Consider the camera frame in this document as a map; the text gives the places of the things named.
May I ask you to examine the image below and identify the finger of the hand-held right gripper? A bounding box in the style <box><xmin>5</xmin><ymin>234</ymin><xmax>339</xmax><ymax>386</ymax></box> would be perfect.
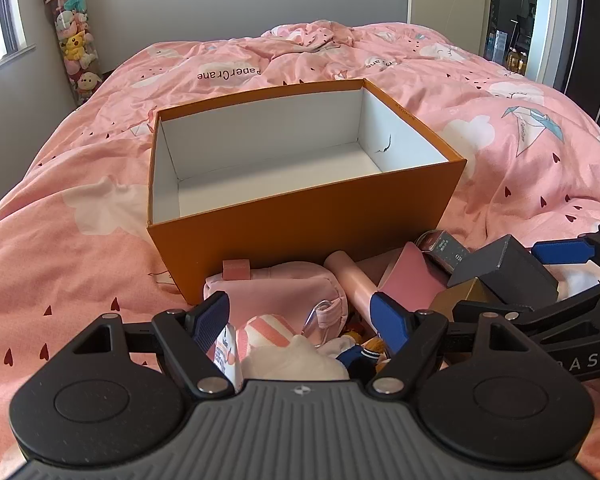
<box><xmin>452</xmin><ymin>276</ymin><xmax>600</xmax><ymax>342</ymax></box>
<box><xmin>531</xmin><ymin>222</ymin><xmax>600</xmax><ymax>276</ymax></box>

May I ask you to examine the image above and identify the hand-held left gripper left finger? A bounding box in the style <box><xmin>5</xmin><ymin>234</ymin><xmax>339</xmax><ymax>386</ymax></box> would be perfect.
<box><xmin>72</xmin><ymin>291</ymin><xmax>236</xmax><ymax>396</ymax></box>

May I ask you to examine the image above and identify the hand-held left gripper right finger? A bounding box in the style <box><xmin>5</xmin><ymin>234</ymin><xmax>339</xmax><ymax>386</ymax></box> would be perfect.
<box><xmin>369</xmin><ymin>291</ymin><xmax>532</xmax><ymax>396</ymax></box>

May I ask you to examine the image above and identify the white cream tube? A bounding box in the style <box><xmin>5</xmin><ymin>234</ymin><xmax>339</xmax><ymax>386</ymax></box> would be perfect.
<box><xmin>214</xmin><ymin>324</ymin><xmax>244</xmax><ymax>394</ymax></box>

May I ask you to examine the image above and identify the orange blue plush toy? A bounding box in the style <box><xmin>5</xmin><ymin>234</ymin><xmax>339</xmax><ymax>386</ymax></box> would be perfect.
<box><xmin>335</xmin><ymin>327</ymin><xmax>394</xmax><ymax>376</ymax></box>

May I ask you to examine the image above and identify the pink box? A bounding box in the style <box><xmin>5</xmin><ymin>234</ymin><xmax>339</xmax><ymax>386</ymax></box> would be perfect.
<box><xmin>379</xmin><ymin>242</ymin><xmax>451</xmax><ymax>312</ymax></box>

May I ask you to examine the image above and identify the dark grey box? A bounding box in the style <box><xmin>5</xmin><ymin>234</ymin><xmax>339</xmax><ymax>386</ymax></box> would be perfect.
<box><xmin>447</xmin><ymin>234</ymin><xmax>559</xmax><ymax>306</ymax></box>

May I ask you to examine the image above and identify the pink fabric pouch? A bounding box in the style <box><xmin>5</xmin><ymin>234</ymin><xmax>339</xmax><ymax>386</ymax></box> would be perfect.
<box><xmin>203</xmin><ymin>259</ymin><xmax>351</xmax><ymax>346</ymax></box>

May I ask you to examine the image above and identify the gold box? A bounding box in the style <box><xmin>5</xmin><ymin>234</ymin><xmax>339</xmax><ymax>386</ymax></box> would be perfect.
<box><xmin>427</xmin><ymin>277</ymin><xmax>511</xmax><ymax>324</ymax></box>

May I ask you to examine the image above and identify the white pink striped plush toy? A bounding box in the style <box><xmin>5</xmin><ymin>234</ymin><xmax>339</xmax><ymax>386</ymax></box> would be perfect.
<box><xmin>237</xmin><ymin>314</ymin><xmax>351</xmax><ymax>382</ymax></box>

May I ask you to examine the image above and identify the dark printed box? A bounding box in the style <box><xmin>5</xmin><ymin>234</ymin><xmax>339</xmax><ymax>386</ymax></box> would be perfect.
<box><xmin>415</xmin><ymin>229</ymin><xmax>474</xmax><ymax>286</ymax></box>

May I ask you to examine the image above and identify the orange cardboard box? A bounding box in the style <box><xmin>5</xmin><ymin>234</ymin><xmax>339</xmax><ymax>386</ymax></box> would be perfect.
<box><xmin>146</xmin><ymin>78</ymin><xmax>467</xmax><ymax>306</ymax></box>

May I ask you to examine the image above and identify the pink cylindrical bottle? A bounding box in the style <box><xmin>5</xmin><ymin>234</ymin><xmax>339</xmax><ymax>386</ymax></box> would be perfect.
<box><xmin>323</xmin><ymin>251</ymin><xmax>381</xmax><ymax>327</ymax></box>

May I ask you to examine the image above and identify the pink printed blanket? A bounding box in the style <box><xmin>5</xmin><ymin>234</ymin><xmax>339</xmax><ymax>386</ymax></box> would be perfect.
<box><xmin>0</xmin><ymin>20</ymin><xmax>600</xmax><ymax>480</ymax></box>

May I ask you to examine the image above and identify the black wardrobe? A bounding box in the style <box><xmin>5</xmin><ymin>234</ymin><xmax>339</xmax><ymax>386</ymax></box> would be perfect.
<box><xmin>564</xmin><ymin>0</ymin><xmax>600</xmax><ymax>157</ymax></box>

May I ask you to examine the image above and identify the white door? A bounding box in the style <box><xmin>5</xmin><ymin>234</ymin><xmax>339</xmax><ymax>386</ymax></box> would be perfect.
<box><xmin>407</xmin><ymin>0</ymin><xmax>490</xmax><ymax>56</ymax></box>

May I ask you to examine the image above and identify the clear tube of plush toys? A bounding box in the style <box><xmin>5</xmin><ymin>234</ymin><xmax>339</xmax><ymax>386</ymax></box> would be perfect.
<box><xmin>42</xmin><ymin>0</ymin><xmax>103</xmax><ymax>106</ymax></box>

